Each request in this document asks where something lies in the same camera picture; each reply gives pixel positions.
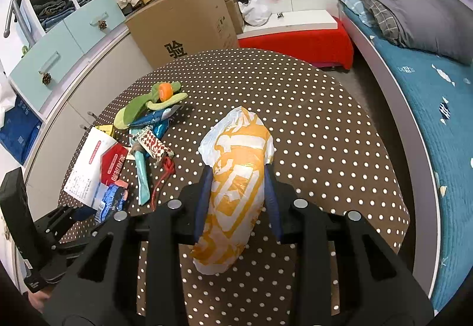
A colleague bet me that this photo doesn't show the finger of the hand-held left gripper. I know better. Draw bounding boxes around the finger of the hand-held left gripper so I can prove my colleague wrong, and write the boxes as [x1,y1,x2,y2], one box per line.
[48,232,100,268]
[34,205,93,239]

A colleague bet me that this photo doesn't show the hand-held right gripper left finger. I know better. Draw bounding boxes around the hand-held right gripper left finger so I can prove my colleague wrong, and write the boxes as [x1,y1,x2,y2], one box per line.
[42,165,215,326]

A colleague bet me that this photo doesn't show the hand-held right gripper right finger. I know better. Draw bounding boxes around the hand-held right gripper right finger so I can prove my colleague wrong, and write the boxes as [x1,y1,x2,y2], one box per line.
[263,164,434,326]

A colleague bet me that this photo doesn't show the orange and white plastic bag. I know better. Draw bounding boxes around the orange and white plastic bag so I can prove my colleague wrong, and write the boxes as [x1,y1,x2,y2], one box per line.
[190,106,276,275]

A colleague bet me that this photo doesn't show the person's left hand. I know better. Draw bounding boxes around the person's left hand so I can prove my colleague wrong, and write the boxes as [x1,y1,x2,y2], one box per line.
[27,290,51,312]

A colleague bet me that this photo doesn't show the blue snack packet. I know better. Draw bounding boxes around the blue snack packet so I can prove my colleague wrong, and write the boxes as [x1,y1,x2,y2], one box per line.
[94,180,129,223]

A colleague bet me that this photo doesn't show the red and white patterned wrapper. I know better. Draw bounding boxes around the red and white patterned wrapper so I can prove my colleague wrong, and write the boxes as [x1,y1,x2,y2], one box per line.
[133,128,174,164]

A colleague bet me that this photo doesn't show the red packet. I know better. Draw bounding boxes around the red packet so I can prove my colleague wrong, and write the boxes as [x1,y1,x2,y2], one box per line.
[101,144,129,186]

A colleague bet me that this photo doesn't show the blue bag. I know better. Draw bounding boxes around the blue bag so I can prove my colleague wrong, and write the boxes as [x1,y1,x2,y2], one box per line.
[0,95,43,165]

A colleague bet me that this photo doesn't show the blue foil wrapper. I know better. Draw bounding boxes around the blue foil wrapper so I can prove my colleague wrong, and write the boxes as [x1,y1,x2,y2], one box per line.
[129,106,182,140]

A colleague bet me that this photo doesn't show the green and orange toy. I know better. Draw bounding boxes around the green and orange toy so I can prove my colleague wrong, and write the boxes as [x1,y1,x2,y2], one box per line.
[113,81,187,129]

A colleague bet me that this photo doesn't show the white wardrobe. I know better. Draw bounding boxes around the white wardrobe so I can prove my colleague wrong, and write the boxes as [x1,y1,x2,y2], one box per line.
[0,0,171,227]

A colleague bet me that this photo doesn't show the light teal drawer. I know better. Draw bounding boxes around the light teal drawer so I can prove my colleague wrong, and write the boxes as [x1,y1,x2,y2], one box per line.
[9,21,93,116]
[63,0,126,55]

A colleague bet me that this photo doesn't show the red bench with white top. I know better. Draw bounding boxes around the red bench with white top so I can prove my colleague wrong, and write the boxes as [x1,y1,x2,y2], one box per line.
[236,9,355,71]

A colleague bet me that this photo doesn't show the large cardboard box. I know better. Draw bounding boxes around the large cardboard box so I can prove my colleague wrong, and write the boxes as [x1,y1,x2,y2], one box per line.
[125,0,240,70]

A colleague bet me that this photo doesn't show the bed with teal sheet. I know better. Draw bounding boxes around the bed with teal sheet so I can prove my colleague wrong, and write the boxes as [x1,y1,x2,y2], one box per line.
[342,1,473,312]

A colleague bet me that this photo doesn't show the small cardboard box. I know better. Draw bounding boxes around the small cardboard box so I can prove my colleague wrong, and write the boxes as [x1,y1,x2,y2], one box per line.
[222,0,246,35]

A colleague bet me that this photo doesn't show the dark folded clothes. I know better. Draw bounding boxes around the dark folded clothes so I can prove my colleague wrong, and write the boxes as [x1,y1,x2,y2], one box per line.
[33,0,76,30]

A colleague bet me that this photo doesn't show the blue plaid pillow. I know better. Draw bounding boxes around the blue plaid pillow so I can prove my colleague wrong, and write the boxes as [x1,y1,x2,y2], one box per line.
[338,0,370,27]

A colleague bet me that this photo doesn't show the grey quilt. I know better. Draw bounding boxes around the grey quilt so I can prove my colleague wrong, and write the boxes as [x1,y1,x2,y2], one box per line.
[351,0,473,66]

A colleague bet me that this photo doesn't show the red string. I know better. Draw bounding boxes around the red string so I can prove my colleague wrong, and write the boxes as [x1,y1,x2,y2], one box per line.
[151,157,175,208]

